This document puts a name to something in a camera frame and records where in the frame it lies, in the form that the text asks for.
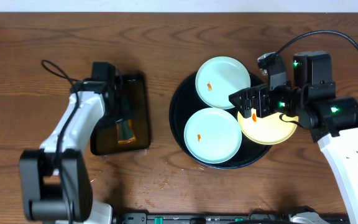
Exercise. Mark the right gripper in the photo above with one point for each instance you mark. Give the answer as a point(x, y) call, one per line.
point(261, 93)

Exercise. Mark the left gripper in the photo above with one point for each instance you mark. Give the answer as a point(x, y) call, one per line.
point(124, 109)

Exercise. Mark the green orange sponge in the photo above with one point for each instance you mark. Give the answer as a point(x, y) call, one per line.
point(125, 132)

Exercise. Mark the yellow plate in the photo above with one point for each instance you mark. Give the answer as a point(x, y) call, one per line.
point(269, 130)

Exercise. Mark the light blue plate bottom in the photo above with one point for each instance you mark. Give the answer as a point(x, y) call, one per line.
point(212, 135)

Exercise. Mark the light blue plate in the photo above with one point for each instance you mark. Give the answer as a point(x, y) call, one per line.
point(212, 135)
point(218, 78)

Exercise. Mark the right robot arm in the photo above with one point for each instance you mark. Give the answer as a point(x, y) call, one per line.
point(332, 121)

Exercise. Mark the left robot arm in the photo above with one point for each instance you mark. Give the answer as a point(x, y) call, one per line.
point(54, 181)

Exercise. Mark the black rectangular water tray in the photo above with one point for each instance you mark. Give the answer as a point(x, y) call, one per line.
point(103, 141)

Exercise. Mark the light blue plate top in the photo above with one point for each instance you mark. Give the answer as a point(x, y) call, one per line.
point(218, 78)

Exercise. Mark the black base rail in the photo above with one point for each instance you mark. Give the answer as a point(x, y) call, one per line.
point(142, 218)

